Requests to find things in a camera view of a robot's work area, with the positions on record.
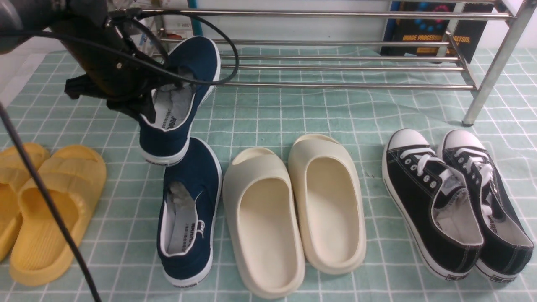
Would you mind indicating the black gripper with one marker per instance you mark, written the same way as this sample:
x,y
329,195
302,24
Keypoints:
x,y
126,86

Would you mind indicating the right cream slipper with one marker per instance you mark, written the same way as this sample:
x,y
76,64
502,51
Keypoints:
x,y
330,211

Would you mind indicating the right black canvas sneaker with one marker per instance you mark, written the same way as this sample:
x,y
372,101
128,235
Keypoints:
x,y
507,248

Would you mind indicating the left cream slipper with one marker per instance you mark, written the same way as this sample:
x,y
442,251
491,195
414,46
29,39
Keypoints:
x,y
260,213

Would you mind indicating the black image processing book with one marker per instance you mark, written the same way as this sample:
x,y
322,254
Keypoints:
x,y
467,33

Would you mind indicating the white patterned box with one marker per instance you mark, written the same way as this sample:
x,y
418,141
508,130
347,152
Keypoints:
x,y
173,26

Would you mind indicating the metal shoe rack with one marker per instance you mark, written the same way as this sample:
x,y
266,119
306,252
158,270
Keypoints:
x,y
448,50

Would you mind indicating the black canvas sneaker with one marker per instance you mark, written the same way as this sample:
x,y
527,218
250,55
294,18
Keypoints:
x,y
434,200
507,248

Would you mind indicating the teal pole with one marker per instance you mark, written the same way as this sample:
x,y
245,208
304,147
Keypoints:
x,y
196,25

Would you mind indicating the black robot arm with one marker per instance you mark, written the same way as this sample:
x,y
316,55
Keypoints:
x,y
25,19

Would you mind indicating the left black canvas sneaker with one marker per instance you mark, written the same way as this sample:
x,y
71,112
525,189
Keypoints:
x,y
434,200

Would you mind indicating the navy canvas shoe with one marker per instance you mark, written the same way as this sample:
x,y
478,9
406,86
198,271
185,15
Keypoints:
x,y
191,194
165,141

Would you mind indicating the cream slipper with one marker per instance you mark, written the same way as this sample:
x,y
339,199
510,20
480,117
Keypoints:
x,y
260,213
330,211

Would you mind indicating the yellow slipper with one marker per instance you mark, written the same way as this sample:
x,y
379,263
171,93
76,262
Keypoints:
x,y
12,184
75,177

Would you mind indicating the far left yellow slipper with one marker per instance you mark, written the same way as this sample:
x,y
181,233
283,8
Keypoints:
x,y
12,184

